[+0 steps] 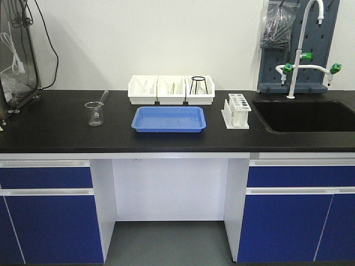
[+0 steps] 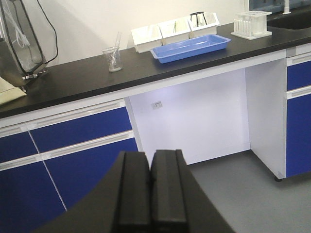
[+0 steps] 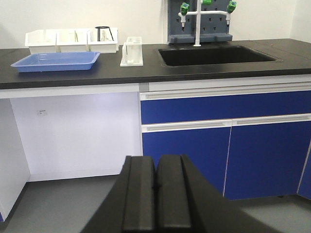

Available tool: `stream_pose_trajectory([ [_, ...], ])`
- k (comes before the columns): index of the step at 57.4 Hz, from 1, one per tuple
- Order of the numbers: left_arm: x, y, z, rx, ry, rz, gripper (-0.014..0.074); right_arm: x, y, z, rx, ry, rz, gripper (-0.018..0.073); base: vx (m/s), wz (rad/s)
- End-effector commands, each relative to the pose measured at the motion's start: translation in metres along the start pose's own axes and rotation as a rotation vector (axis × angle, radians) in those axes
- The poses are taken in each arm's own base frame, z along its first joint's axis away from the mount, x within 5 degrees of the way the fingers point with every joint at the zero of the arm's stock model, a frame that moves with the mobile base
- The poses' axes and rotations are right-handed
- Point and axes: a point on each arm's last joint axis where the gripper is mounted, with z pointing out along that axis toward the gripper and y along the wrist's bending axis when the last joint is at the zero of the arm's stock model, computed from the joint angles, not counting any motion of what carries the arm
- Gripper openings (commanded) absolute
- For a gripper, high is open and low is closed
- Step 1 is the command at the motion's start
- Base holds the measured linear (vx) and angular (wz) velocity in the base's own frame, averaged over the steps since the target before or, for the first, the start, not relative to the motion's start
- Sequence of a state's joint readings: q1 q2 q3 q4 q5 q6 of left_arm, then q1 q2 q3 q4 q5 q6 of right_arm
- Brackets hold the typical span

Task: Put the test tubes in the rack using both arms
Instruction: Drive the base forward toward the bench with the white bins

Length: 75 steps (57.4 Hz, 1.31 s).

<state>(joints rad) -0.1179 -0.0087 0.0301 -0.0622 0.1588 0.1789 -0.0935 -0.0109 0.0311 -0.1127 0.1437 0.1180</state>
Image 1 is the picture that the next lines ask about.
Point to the white bin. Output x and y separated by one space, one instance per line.
200 99
142 89
171 89

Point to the white gooseneck lab faucet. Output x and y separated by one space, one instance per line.
283 70

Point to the white test tube rack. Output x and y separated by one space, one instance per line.
235 112

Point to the glass beaker on counter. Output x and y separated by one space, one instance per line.
95 113

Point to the white bin right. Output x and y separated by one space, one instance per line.
200 99

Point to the metal framed glass cabinet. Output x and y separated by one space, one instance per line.
20 82

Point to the blue cabinet left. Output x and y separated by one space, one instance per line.
48 213

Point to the white bin middle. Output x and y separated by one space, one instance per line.
171 89

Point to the blue cabinet right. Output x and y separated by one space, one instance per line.
298 212

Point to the clear bag of pegs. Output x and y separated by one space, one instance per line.
278 25

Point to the grey pegboard drying rack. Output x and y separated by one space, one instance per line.
316 46

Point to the blue plastic tray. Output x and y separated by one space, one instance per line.
169 119

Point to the black wire tripod stand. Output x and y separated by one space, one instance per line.
198 85

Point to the white bin left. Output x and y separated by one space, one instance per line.
142 89

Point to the blue cabinet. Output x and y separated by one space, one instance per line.
298 212
48 213

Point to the glass test tube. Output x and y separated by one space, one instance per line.
104 96

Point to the black lab sink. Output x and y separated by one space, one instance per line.
306 116

